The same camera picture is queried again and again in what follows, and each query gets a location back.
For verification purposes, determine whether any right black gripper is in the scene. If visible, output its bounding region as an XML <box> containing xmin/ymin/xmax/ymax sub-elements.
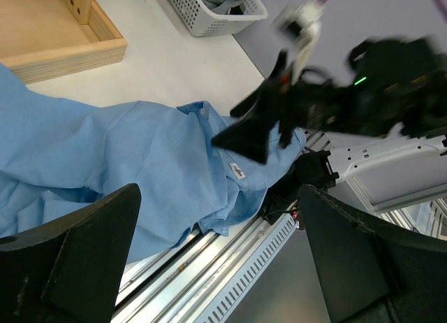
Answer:
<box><xmin>211</xmin><ymin>50</ymin><xmax>335</xmax><ymax>164</ymax></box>

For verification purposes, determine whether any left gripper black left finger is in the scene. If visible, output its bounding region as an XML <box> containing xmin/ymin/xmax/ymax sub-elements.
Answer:
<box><xmin>1</xmin><ymin>183</ymin><xmax>141</xmax><ymax>322</ymax></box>

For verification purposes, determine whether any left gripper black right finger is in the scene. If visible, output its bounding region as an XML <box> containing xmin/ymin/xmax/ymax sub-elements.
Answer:
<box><xmin>298</xmin><ymin>185</ymin><xmax>446</xmax><ymax>322</ymax></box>

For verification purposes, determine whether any light blue shirt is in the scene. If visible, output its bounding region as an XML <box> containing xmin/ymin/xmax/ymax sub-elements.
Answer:
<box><xmin>1</xmin><ymin>66</ymin><xmax>307</xmax><ymax>263</ymax></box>

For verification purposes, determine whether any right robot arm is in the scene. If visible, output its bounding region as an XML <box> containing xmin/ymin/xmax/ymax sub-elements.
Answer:
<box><xmin>212</xmin><ymin>37</ymin><xmax>446</xmax><ymax>164</ymax></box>

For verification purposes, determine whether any white plastic basket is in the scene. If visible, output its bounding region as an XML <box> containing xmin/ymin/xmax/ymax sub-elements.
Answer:
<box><xmin>169</xmin><ymin>0</ymin><xmax>268</xmax><ymax>37</ymax></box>

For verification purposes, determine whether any wooden clothes rack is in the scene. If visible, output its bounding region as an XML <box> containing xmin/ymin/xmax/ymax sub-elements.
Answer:
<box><xmin>1</xmin><ymin>0</ymin><xmax>127</xmax><ymax>84</ymax></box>

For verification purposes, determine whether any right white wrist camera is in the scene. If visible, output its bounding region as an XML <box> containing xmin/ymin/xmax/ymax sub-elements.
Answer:
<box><xmin>272</xmin><ymin>0</ymin><xmax>323</xmax><ymax>84</ymax></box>

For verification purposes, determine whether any aluminium mounting rail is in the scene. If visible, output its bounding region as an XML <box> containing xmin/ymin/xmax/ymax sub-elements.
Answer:
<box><xmin>111</xmin><ymin>130</ymin><xmax>336</xmax><ymax>323</ymax></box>

